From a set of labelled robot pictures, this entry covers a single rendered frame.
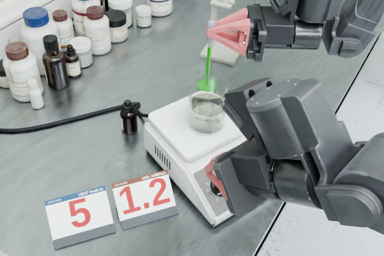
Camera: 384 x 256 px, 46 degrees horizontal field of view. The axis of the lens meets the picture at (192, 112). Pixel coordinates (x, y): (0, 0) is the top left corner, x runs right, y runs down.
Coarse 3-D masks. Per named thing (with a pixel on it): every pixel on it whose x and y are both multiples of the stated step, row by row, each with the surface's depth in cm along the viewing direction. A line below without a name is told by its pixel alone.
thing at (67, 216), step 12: (60, 204) 67; (72, 204) 67; (84, 204) 68; (96, 204) 68; (60, 216) 67; (72, 216) 67; (84, 216) 68; (96, 216) 68; (108, 216) 68; (60, 228) 66; (72, 228) 67
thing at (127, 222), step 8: (168, 176) 72; (152, 208) 70; (160, 208) 71; (168, 208) 71; (176, 208) 71; (120, 216) 69; (128, 216) 69; (136, 216) 70; (144, 216) 70; (152, 216) 70; (160, 216) 70; (168, 216) 70; (128, 224) 68; (136, 224) 69
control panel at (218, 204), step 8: (200, 176) 69; (200, 184) 68; (208, 184) 68; (208, 192) 68; (208, 200) 68; (216, 200) 68; (224, 200) 68; (216, 208) 68; (224, 208) 68; (216, 216) 67
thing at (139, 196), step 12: (156, 180) 71; (120, 192) 69; (132, 192) 70; (144, 192) 70; (156, 192) 71; (168, 192) 71; (120, 204) 69; (132, 204) 70; (144, 204) 70; (156, 204) 71
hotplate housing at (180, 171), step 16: (144, 128) 76; (144, 144) 78; (160, 144) 73; (160, 160) 75; (176, 160) 70; (208, 160) 70; (176, 176) 72; (192, 176) 68; (192, 192) 69; (208, 208) 68
